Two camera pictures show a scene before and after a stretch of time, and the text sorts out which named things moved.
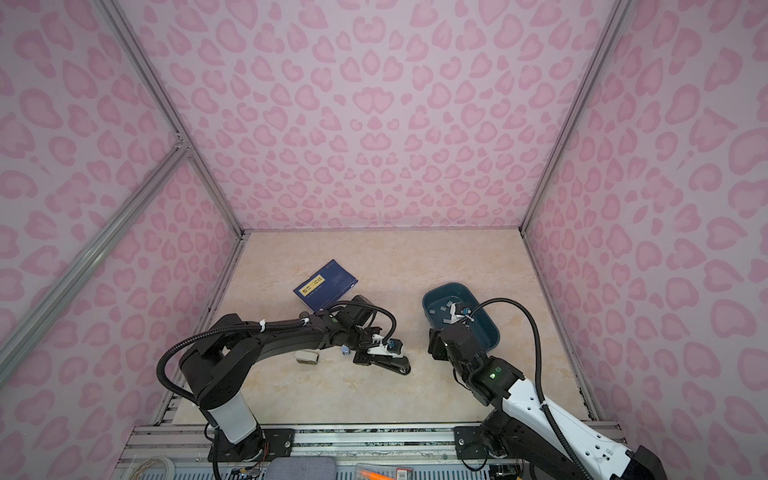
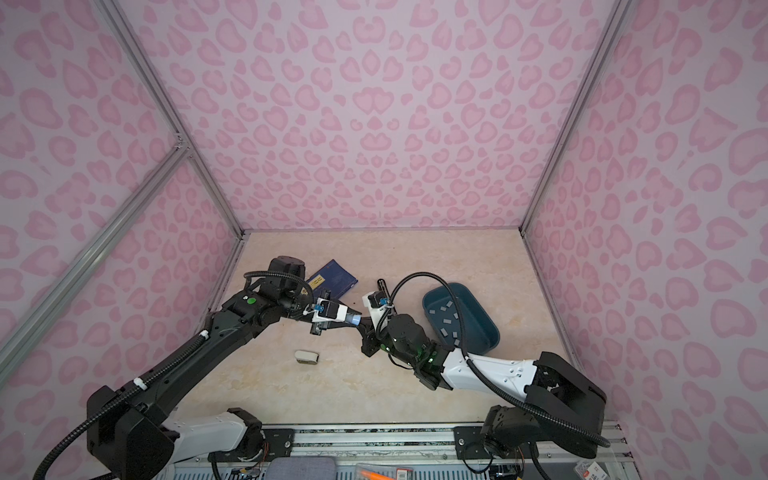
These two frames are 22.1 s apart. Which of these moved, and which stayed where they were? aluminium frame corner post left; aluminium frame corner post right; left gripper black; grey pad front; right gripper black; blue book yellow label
Moved: right gripper black; left gripper black
Stayed: aluminium frame corner post right; blue book yellow label; grey pad front; aluminium frame corner post left
